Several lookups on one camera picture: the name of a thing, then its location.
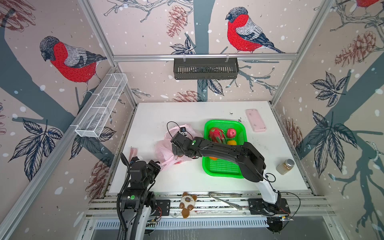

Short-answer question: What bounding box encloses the black hanging wall basket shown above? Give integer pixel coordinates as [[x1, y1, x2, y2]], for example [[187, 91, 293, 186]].
[[174, 58, 239, 80]]

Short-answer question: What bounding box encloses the brown plush toy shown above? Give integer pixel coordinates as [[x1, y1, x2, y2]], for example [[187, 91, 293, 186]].
[[179, 192, 197, 219]]

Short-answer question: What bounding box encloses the green plastic basket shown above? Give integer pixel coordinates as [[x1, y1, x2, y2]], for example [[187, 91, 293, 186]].
[[201, 120, 248, 179]]

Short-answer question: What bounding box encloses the small glass jar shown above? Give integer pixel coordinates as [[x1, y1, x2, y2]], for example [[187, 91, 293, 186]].
[[276, 159, 295, 175]]

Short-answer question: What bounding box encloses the white wire mesh shelf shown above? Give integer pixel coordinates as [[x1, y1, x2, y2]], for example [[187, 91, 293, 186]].
[[75, 73, 128, 138]]

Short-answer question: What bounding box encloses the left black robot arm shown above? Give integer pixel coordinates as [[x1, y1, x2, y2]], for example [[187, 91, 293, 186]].
[[117, 153, 161, 240]]

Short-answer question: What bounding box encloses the grey flat cable strip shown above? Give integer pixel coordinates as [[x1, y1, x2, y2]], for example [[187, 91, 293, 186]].
[[208, 192, 243, 211]]

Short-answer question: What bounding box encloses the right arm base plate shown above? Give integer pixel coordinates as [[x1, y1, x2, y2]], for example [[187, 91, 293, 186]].
[[248, 199, 291, 217]]

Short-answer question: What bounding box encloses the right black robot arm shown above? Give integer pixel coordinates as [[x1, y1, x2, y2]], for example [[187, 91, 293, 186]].
[[171, 133, 282, 209]]

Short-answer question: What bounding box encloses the red fruit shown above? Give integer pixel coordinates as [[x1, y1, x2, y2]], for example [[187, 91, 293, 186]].
[[209, 127, 227, 144]]

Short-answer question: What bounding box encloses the orange fruit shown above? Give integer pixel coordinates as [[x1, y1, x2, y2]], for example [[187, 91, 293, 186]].
[[227, 140, 237, 146]]

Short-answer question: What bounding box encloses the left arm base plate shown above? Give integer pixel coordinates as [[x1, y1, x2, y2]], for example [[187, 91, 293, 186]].
[[150, 200, 171, 217]]

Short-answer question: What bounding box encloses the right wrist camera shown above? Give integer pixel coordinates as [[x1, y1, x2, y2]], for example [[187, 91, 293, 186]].
[[180, 127, 187, 134]]

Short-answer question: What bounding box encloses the pink plastic bag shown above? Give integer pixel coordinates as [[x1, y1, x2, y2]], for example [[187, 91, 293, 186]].
[[155, 124, 203, 171]]

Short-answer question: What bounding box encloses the red apple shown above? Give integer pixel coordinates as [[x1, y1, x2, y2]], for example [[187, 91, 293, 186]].
[[227, 128, 237, 139]]

